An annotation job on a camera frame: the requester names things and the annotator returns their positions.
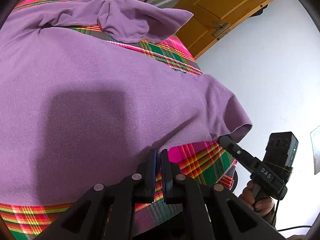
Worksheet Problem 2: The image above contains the wooden door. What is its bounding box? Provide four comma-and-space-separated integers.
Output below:
175, 0, 274, 59

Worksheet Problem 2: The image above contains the pink plaid bed sheet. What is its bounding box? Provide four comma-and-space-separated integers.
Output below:
1, 0, 236, 239

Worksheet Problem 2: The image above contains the person's right hand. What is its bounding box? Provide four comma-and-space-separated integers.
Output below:
239, 180, 274, 217

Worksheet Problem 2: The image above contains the black cable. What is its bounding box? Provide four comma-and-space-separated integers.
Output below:
273, 197, 313, 233

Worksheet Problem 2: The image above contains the purple fleece garment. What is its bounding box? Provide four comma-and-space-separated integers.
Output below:
1, 0, 252, 205

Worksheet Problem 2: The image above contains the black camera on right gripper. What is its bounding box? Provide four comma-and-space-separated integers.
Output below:
263, 132, 298, 184

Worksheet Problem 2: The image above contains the metal door handle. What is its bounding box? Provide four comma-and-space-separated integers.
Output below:
212, 21, 230, 37

